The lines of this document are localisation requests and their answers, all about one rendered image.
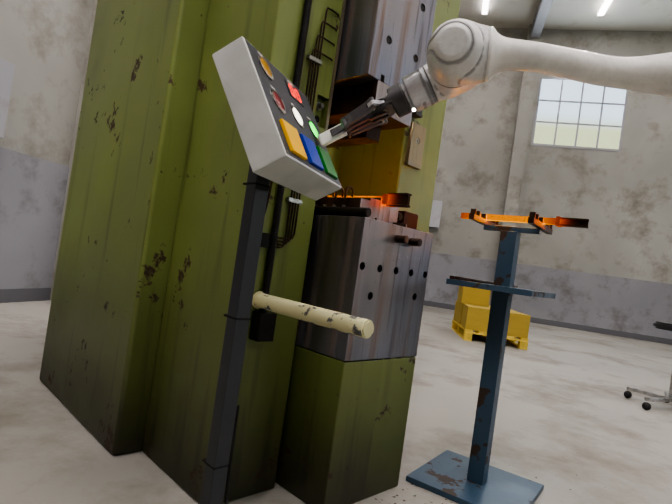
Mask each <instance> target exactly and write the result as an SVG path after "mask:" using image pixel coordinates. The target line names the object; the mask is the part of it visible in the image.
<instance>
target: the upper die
mask: <svg viewBox="0 0 672 504"><path fill-rule="evenodd" d="M389 87H390V86H388V85H386V84H385V83H383V82H381V81H379V80H375V81H370V82H366V83H361V84H356V85H352V86H347V87H343V88H338V89H334V90H333V97H332V104H331V111H330V118H329V125H328V126H333V125H338V124H340V119H341V118H342V117H344V116H345V115H347V114H348V113H350V112H351V111H353V110H354V109H356V108H357V107H359V106H360V105H362V104H363V103H365V102H366V101H367V100H368V99H369V98H370V97H373V98H374V100H378V99H379V98H381V97H385V96H387V89H388V88H389ZM411 119H412V112H411V113H409V114H407V115H405V116H403V117H401V118H399V117H398V116H397V114H396V113H395V114H394V115H393V116H391V117H389V118H388V119H387V120H388V123H387V124H384V125H380V126H381V130H390V129H398V128H407V127H410V126H411Z"/></svg>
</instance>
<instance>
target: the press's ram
mask: <svg viewBox="0 0 672 504"><path fill-rule="evenodd" d="M436 2H437V0H347V1H346V8H345V14H344V21H343V28H342V35H341V42H340V49H339V56H338V63H337V70H336V77H335V84H334V89H338V88H343V87H347V86H352V85H356V84H361V83H366V82H370V81H375V80H379V81H381V82H383V83H385V84H386V85H388V86H390V87H391V86H393V85H395V84H397V83H401V84H402V83H403V81H402V77H403V76H405V75H407V74H409V73H411V72H413V71H415V70H417V69H418V68H419V67H422V66H424V65H425V64H427V61H426V51H427V46H428V42H429V40H430V37H431V36H432V30H433V23H434V16H435V9H436Z"/></svg>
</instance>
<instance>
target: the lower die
mask: <svg viewBox="0 0 672 504"><path fill-rule="evenodd" d="M324 201H325V197H323V198H321V199H319V200H318V203H317V204H318V206H323V204H324ZM343 201H344V197H337V199H336V207H342V205H343ZM333 203H334V197H327V203H326V204H327V206H333ZM345 205H346V207H367V208H370V209H371V215H370V217H367V218H371V219H372V218H373V219H375V218H377V220H379V221H383V222H387V223H391V224H393V222H396V223H397V218H398V211H399V207H389V206H386V205H384V204H382V198H369V197H346V204H345Z"/></svg>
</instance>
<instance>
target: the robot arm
mask: <svg viewBox="0 0 672 504"><path fill-rule="evenodd" d="M426 61H427V64H425V65H424V66H422V67H419V68H418V69H417V70H415V71H413V72H411V73H409V74H407V75H405V76H403V77H402V81H403V83H402V84H401V83H397V84H395V85H393V86H391V87H389V88H388V89H387V96H385V97H381V98H379V99H378V100H374V98H373V97H370V98H369V99H368V100H367V101H366V102H365V103H363V104H362V105H360V106H359V107H357V108H356V109H354V110H353V111H351V112H350V113H348V114H347V115H345V116H344V117H342V118H341V119H340V124H338V125H337V126H335V127H333V128H331V129H329V130H327V131H325V132H323V133H321V134H319V135H318V139H319V141H320V144H321V146H322V147H325V146H327V145H329V144H331V143H333V142H335V141H337V140H339V139H341V138H343V137H345V136H347V135H348V138H351V135H352V136H355V135H357V134H360V133H362V132H365V131H367V130H370V129H372V128H375V127H377V126H380V125H384V124H387V123H388V120H387V119H388V118H389V117H391V116H393V115H394V114H395V113H396V114H397V116H398V117H399V118H401V117H403V116H405V115H407V114H409V113H411V112H412V111H413V110H412V109H413V108H414V109H415V111H416V112H420V111H422V110H424V109H426V108H428V107H430V106H431V105H434V104H436V103H437V102H440V101H442V100H446V99H451V98H454V97H456V96H458V95H461V94H463V93H465V92H467V91H469V90H471V89H472V88H474V87H476V86H478V85H479V84H481V83H483V82H488V81H489V79H490V78H492V77H493V76H494V75H496V74H498V73H501V72H506V71H530V72H537V73H542V74H547V75H551V76H555V77H560V78H564V79H568V80H573V81H577V82H581V83H586V84H590V85H595V86H601V87H608V88H615V89H623V90H631V91H638V92H644V93H650V94H655V95H661V96H665V97H670V98H672V52H669V53H662V54H655V55H648V56H638V57H617V56H609V55H603V54H598V53H593V52H588V51H583V50H578V49H573V48H568V47H563V46H558V45H553V44H547V43H542V42H536V41H529V40H521V39H513V38H507V37H504V36H502V35H500V34H499V33H498V32H497V31H496V30H495V28H494V27H493V26H487V25H482V24H479V23H476V22H473V21H470V20H467V19H460V18H458V19H452V20H448V21H446V22H444V23H443V24H441V25H440V26H439V27H438V28H437V29H436V30H435V31H434V32H433V34H432V36H431V37H430V40H429V42H428V46H427V51H426ZM350 134H351V135H350Z"/></svg>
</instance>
